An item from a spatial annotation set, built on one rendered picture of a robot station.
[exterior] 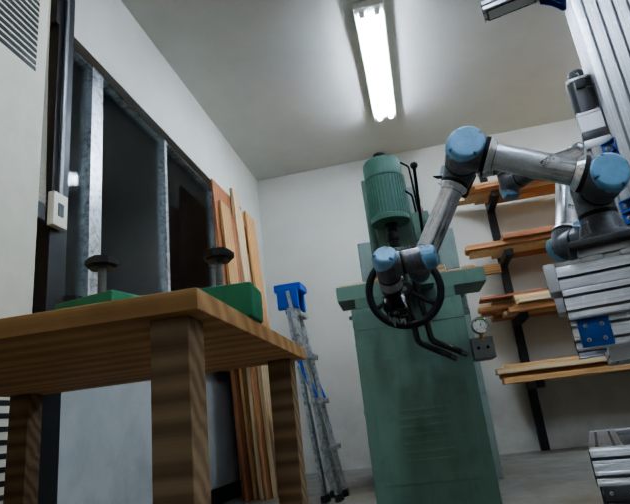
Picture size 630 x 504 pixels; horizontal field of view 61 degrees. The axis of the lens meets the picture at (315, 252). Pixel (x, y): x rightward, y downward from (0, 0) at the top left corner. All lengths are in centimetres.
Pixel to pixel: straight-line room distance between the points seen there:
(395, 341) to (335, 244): 280
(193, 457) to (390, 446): 159
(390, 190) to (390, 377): 82
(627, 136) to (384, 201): 95
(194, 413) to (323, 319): 415
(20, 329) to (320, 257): 428
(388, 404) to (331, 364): 256
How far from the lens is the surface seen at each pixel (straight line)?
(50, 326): 66
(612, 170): 178
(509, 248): 437
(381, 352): 214
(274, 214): 509
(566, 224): 251
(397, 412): 212
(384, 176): 243
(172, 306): 59
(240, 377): 339
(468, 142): 175
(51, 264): 207
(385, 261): 162
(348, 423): 462
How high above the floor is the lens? 38
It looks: 18 degrees up
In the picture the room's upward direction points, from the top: 7 degrees counter-clockwise
